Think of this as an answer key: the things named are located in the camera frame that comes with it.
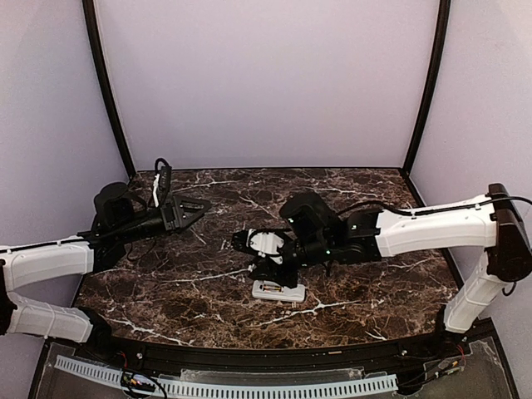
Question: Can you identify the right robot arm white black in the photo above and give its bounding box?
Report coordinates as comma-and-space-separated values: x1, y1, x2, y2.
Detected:
242, 184, 531, 335

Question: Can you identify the left black frame post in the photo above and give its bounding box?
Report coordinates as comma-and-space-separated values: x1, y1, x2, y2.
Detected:
81, 0, 136, 180

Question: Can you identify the gold black AA battery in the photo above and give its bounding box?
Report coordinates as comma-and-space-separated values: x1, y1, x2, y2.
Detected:
262, 284, 282, 292

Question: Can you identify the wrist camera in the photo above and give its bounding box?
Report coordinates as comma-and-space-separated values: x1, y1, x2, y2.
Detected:
231, 229, 285, 264
152, 157, 172, 208

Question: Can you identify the right black frame post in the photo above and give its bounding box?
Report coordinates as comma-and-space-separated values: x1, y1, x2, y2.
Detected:
402, 0, 451, 175

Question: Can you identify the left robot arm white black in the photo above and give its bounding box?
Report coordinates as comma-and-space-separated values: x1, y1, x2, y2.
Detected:
1, 182, 211, 347

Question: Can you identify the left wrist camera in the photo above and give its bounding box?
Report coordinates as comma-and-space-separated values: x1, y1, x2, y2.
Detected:
152, 157, 172, 208

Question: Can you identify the black frame post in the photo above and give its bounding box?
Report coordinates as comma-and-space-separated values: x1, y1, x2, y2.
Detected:
402, 0, 451, 175
81, 0, 136, 180

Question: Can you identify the black front rail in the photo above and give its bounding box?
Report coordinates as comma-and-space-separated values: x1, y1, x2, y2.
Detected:
49, 323, 491, 377

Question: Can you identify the white remote control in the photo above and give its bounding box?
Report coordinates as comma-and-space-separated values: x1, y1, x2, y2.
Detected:
252, 280, 306, 303

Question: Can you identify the white slotted cable duct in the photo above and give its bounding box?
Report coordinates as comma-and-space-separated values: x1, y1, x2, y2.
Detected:
54, 355, 398, 398

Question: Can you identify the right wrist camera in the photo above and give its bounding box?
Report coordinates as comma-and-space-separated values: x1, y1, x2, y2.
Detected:
231, 229, 285, 264

